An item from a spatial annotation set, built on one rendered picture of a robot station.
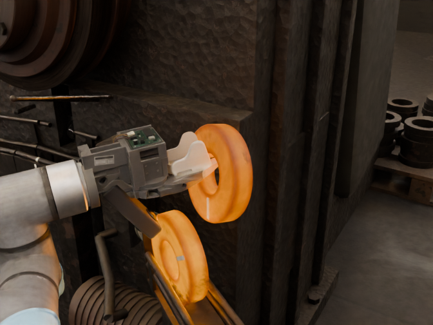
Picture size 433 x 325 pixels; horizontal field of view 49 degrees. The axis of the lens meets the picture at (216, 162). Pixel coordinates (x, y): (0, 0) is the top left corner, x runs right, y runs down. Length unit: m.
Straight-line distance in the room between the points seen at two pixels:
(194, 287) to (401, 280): 1.33
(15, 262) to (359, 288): 1.43
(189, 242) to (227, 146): 0.16
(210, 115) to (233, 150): 0.25
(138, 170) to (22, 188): 0.15
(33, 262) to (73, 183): 0.11
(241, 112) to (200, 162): 0.25
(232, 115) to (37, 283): 0.48
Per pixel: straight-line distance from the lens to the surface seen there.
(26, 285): 0.63
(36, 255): 0.69
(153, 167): 0.67
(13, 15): 0.93
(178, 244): 0.73
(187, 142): 0.72
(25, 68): 1.06
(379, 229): 2.25
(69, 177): 0.65
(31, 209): 0.65
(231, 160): 0.68
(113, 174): 0.67
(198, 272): 0.74
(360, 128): 1.78
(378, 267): 2.01
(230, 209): 0.69
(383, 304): 1.85
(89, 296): 1.03
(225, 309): 0.73
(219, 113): 0.92
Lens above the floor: 1.19
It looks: 26 degrees down
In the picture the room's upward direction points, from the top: straight up
